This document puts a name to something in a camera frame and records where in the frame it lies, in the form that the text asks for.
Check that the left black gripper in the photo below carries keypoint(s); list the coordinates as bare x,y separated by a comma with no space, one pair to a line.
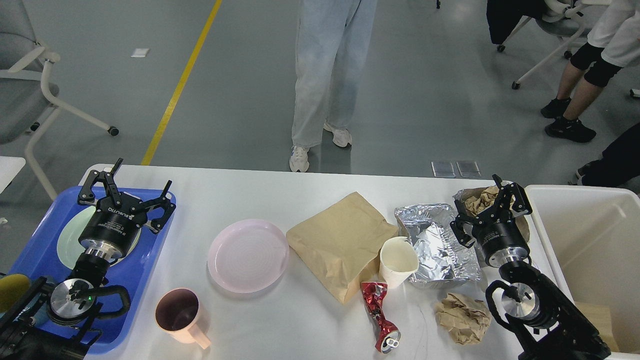
116,225

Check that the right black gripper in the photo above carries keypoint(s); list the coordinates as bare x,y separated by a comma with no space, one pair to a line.
498,238

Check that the pink mug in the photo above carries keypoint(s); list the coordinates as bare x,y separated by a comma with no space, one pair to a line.
181,314

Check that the pink plate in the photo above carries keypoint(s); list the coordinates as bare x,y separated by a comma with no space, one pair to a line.
248,256

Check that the brown paper bag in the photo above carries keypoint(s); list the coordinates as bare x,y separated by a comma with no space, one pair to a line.
341,244

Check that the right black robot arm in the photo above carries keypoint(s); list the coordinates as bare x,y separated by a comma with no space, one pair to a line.
525,301

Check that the foil bowl with paper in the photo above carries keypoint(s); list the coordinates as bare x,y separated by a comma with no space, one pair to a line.
478,199

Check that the crumpled aluminium foil tray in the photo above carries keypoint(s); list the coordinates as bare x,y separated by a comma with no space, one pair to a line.
443,263

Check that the floor outlet plates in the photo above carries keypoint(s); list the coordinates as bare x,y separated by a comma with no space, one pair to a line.
457,169

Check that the green plate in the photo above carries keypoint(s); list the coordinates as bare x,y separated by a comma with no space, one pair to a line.
68,247

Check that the white plastic bin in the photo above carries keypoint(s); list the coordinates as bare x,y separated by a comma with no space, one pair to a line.
592,238

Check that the blue plastic tray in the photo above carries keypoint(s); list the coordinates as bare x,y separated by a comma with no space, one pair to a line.
145,260

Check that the white paper cup upright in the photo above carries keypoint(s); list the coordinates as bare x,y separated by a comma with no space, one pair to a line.
398,260

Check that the crumpled brown paper ball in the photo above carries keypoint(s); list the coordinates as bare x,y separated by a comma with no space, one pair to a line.
465,318

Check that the white side table corner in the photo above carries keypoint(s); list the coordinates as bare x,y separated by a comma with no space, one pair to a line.
10,167

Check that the grey office chair left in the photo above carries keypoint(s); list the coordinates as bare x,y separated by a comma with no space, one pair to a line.
28,100

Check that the teal mug yellow inside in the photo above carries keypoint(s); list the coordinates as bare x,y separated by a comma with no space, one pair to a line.
12,288

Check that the crushed red can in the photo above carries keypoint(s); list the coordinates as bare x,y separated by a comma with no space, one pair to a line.
388,334

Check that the white office chair right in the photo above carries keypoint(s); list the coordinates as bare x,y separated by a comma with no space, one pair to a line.
563,19

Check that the person in black shorts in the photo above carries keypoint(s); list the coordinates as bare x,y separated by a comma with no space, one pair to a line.
612,44

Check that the person in light jeans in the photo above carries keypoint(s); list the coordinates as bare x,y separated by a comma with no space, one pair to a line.
331,48

